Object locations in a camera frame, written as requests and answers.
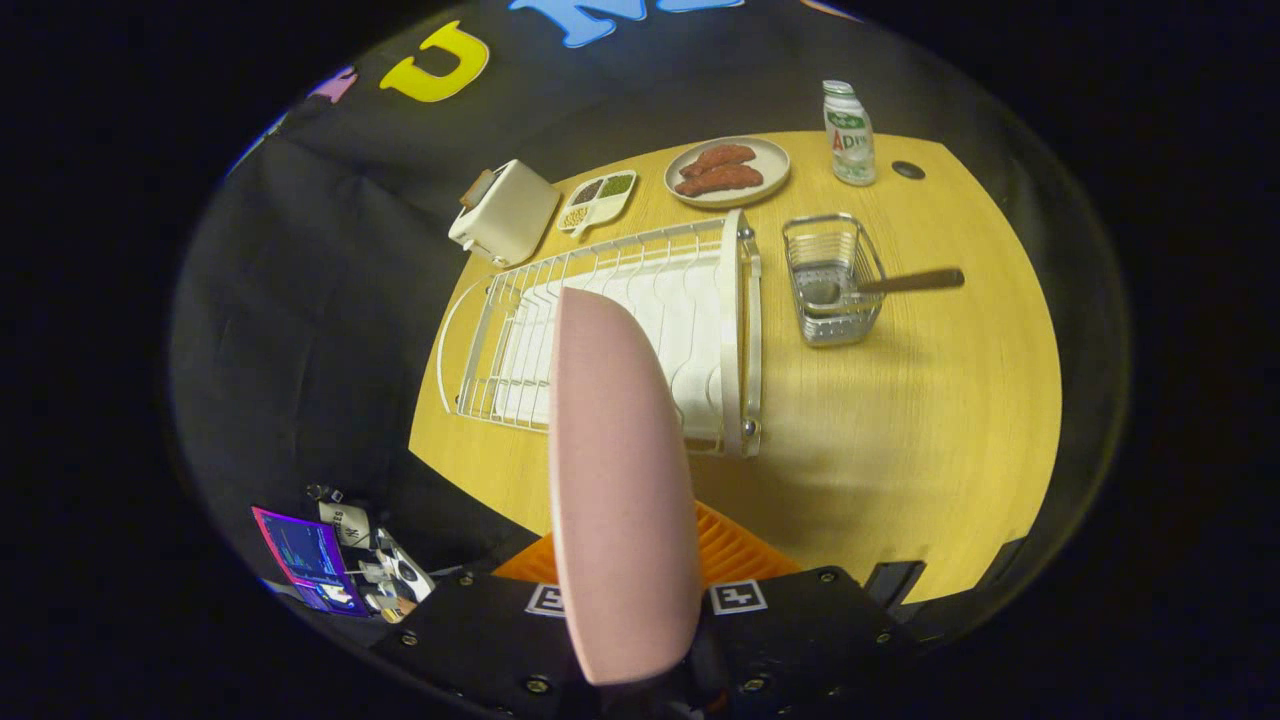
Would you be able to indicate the white printed pouch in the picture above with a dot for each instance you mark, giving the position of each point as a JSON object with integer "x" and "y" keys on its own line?
{"x": 345, "y": 523}

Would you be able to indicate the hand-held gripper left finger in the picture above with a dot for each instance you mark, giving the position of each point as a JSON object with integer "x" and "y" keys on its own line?
{"x": 480, "y": 630}

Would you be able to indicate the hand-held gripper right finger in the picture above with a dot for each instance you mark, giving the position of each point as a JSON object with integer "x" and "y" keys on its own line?
{"x": 800, "y": 640}

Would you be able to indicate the toast slice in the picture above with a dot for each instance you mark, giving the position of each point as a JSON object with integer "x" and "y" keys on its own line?
{"x": 478, "y": 188}

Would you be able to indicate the white drain tray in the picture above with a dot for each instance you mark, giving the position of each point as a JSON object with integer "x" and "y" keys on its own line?
{"x": 690, "y": 330}

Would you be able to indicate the cream toaster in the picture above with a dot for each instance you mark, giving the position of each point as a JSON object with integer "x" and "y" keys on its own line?
{"x": 510, "y": 215}

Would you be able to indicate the white green-label drink bottle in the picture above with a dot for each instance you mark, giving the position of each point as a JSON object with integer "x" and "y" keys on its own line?
{"x": 850, "y": 140}

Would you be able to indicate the pink plate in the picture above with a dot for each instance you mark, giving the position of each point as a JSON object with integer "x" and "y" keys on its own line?
{"x": 620, "y": 500}

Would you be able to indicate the white and black gadget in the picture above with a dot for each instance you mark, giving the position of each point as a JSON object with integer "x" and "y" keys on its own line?
{"x": 400, "y": 575}

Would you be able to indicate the beige round plate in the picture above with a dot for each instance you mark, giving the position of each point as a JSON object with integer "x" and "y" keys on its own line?
{"x": 772, "y": 165}

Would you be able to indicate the laptop with lit screen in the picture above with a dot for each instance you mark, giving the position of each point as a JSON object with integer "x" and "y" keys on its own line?
{"x": 305, "y": 555}

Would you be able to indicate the brown sausage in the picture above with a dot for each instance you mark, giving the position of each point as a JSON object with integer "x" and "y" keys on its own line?
{"x": 725, "y": 180}
{"x": 720, "y": 158}

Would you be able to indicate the white divided condiment dish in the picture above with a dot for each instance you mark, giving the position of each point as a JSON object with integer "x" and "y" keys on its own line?
{"x": 600, "y": 195}

